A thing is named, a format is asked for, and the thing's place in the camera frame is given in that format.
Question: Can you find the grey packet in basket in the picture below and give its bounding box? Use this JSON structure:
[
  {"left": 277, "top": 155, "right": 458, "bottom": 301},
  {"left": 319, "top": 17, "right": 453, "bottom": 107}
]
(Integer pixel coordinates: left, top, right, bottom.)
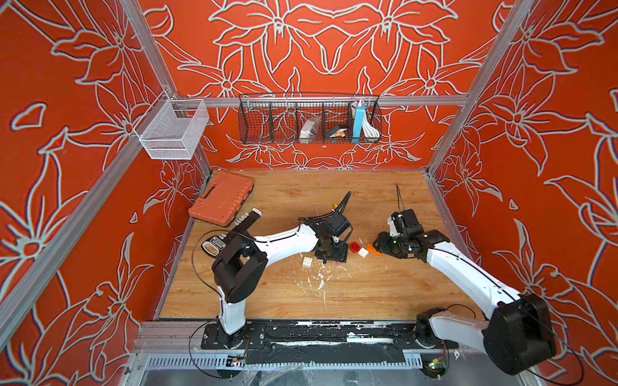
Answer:
[{"left": 299, "top": 117, "right": 321, "bottom": 144}]

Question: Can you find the white wire basket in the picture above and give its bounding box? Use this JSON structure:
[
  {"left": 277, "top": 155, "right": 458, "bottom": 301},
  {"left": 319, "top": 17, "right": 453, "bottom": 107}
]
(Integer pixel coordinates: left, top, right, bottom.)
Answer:
[{"left": 135, "top": 99, "right": 210, "bottom": 161}]

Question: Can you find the orange lego brick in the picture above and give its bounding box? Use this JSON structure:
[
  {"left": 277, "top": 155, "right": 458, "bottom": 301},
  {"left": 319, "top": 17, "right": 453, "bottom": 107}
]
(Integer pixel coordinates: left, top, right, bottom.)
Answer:
[{"left": 366, "top": 244, "right": 383, "bottom": 256}]

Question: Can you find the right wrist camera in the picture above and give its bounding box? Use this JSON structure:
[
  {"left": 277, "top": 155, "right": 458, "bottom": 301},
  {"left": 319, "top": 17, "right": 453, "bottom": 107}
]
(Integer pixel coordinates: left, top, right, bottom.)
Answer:
[{"left": 387, "top": 209, "right": 424, "bottom": 240}]

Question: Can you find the black item in basket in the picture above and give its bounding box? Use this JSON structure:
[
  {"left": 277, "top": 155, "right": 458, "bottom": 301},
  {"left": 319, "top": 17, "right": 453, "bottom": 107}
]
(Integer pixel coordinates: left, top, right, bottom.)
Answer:
[{"left": 324, "top": 125, "right": 349, "bottom": 139}]

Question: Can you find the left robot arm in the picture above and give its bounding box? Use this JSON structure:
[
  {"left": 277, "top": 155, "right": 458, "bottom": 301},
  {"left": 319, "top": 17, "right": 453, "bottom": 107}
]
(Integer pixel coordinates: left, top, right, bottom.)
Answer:
[{"left": 212, "top": 211, "right": 353, "bottom": 335}]

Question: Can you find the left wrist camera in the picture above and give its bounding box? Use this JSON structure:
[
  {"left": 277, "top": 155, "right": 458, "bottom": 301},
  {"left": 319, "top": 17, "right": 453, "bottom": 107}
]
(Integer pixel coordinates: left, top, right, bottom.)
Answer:
[{"left": 323, "top": 211, "right": 352, "bottom": 238}]

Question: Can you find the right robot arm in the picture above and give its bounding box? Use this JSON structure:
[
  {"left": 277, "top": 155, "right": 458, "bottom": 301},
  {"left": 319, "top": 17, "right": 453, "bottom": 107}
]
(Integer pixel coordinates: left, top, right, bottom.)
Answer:
[{"left": 373, "top": 230, "right": 557, "bottom": 375}]

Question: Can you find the white cable bundle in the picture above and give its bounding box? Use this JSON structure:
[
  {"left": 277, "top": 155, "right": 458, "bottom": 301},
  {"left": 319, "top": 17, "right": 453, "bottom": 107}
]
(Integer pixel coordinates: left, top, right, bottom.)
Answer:
[{"left": 363, "top": 115, "right": 382, "bottom": 142}]

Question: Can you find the black wire basket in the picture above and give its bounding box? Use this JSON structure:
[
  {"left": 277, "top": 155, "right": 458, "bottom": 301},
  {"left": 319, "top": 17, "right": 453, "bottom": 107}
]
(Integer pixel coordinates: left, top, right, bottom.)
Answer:
[{"left": 238, "top": 93, "right": 383, "bottom": 145}]

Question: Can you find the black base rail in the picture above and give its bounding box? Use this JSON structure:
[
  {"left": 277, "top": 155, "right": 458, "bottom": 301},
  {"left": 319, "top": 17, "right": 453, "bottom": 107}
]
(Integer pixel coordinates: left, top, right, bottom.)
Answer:
[{"left": 198, "top": 319, "right": 457, "bottom": 365}]

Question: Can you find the red lego brick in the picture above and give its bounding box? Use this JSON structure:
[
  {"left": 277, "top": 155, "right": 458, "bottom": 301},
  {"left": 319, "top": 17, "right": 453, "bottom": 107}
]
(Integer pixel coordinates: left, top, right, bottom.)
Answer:
[{"left": 349, "top": 242, "right": 361, "bottom": 254}]

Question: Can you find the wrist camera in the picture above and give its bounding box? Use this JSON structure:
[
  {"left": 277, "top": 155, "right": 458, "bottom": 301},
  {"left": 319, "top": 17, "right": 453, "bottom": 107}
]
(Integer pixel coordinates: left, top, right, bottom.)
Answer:
[
  {"left": 323, "top": 211, "right": 352, "bottom": 238},
  {"left": 387, "top": 209, "right": 424, "bottom": 240}
]

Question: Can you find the orange tool case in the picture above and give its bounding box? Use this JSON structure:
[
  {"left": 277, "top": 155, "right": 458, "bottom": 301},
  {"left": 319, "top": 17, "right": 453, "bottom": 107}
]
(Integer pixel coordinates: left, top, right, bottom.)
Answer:
[{"left": 188, "top": 171, "right": 254, "bottom": 227}]

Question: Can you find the black handheld tool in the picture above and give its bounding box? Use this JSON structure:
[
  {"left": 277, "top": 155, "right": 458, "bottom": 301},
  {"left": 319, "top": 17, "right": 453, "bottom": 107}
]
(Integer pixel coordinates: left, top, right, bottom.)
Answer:
[{"left": 201, "top": 208, "right": 262, "bottom": 258}]

